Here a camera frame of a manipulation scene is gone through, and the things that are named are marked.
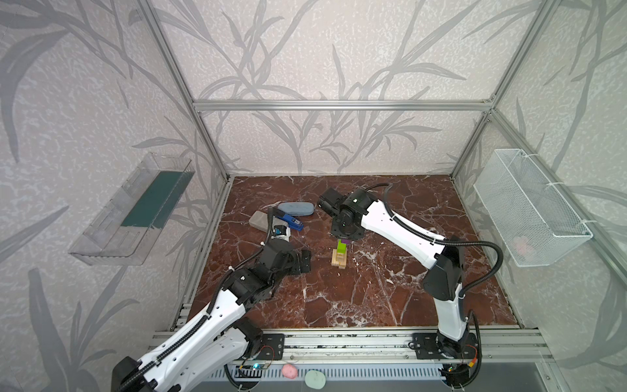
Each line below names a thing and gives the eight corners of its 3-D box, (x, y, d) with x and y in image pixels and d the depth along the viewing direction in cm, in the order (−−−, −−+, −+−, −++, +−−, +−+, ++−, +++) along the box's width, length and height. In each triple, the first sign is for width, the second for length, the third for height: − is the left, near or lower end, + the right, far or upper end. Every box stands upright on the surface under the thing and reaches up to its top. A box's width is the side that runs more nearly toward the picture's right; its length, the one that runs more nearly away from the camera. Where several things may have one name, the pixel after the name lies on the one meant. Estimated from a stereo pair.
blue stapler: (277, 221, 106) (276, 216, 103) (282, 216, 108) (280, 210, 105) (300, 232, 102) (299, 227, 99) (304, 226, 104) (304, 221, 101)
